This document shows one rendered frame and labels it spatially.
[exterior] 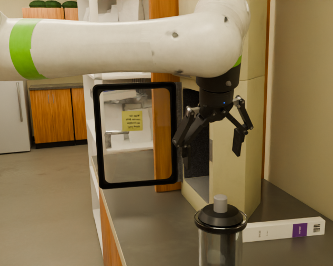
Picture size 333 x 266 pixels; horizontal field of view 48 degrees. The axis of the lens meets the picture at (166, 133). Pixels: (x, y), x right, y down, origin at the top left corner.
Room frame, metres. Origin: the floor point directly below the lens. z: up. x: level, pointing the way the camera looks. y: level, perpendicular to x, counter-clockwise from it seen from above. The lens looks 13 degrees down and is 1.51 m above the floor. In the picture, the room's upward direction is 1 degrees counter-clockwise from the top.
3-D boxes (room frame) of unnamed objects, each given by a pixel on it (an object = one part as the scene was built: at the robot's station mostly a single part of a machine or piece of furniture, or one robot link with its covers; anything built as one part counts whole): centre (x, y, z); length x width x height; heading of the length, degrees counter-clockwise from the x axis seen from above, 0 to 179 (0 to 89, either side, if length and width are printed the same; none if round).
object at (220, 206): (0.71, -0.11, 1.18); 0.09 x 0.09 x 0.07
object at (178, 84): (1.38, -0.05, 1.19); 0.03 x 0.02 x 0.39; 16
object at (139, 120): (1.36, 0.11, 1.19); 0.30 x 0.01 x 0.40; 99
